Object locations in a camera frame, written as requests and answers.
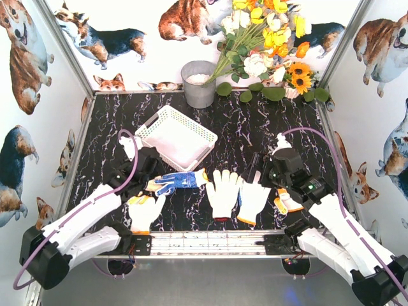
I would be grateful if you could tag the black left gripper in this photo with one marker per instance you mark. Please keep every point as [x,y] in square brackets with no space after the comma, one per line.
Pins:
[145,174]

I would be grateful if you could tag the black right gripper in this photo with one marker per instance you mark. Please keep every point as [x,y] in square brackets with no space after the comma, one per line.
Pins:
[258,167]

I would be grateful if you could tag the cream knit glove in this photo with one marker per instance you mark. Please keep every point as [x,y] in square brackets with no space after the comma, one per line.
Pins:
[222,193]

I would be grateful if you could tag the blue dotted white glove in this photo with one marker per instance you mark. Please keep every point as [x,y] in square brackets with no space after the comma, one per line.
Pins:
[167,184]

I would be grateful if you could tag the yellow dotted white glove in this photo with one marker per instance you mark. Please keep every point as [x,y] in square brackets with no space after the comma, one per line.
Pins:
[143,211]

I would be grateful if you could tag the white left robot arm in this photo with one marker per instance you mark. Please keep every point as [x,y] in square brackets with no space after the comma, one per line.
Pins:
[48,254]

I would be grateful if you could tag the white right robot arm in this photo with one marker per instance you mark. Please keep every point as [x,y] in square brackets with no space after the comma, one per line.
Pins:
[374,273]

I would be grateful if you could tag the white perforated storage basket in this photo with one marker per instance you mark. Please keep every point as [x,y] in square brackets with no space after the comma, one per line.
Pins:
[181,142]

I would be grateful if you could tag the white glove orange cuff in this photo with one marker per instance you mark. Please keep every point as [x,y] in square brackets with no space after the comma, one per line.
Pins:
[254,199]

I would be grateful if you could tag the blue glove under white glove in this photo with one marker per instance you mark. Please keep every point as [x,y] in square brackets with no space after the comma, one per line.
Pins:
[239,201]

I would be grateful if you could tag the orange trimmed white glove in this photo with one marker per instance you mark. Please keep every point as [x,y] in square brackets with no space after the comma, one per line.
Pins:
[285,203]

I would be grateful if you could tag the grey metal bucket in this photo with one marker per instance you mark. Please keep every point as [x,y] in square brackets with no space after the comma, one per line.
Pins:
[199,89]

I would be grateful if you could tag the artificial flower bouquet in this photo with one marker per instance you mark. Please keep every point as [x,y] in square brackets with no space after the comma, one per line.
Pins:
[267,40]

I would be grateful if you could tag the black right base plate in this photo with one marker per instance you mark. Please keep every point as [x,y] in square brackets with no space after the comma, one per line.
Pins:
[278,245]

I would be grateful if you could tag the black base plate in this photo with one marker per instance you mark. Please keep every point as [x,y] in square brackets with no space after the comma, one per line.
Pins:
[278,245]
[140,245]

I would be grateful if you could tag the aluminium front rail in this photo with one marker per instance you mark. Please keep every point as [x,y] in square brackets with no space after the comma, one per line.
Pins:
[206,244]

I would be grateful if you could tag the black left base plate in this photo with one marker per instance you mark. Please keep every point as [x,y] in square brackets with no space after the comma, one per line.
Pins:
[140,245]

